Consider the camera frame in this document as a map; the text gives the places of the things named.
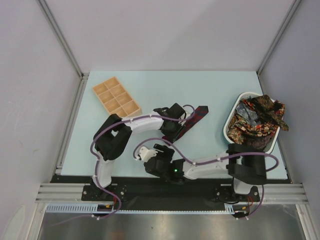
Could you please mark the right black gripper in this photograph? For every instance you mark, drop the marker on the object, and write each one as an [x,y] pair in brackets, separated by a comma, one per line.
[155,164]

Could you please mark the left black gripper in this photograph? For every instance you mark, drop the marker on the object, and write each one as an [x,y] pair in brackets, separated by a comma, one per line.
[173,136]

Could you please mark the red navy striped tie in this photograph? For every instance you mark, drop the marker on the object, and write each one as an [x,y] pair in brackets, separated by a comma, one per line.
[199,113]

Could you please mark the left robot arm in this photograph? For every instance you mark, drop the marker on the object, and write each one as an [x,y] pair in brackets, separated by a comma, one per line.
[111,139]

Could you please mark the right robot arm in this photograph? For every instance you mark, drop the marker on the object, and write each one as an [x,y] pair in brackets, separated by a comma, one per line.
[245,164]

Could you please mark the wooden compartment tray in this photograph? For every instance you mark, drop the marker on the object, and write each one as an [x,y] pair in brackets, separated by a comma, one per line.
[116,99]

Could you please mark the red floral patterned tie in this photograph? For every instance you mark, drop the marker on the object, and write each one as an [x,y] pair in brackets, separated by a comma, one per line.
[258,136]

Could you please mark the white laundry basket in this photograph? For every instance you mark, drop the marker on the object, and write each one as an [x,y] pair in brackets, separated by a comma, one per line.
[270,146]

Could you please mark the grey blue tie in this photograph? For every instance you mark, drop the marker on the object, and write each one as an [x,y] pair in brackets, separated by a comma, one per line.
[246,112]

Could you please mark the dark paisley tie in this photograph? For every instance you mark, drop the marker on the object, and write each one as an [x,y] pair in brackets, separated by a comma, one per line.
[265,114]

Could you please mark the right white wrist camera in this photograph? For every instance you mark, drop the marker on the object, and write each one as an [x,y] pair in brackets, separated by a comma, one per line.
[144,154]

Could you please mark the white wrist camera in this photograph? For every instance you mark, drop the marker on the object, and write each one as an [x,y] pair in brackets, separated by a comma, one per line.
[185,116]
[144,154]

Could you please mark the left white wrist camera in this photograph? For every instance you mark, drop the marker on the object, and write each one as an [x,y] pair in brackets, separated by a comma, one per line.
[185,116]

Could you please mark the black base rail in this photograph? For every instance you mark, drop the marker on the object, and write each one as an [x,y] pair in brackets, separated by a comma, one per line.
[155,194]

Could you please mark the aluminium frame post left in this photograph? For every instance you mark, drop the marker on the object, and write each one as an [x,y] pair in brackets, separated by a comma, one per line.
[50,18]

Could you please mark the aluminium frame post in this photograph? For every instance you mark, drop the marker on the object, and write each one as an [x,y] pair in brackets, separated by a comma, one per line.
[279,34]
[50,18]

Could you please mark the aluminium frame post right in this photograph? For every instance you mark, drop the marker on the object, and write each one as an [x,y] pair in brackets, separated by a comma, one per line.
[279,34]

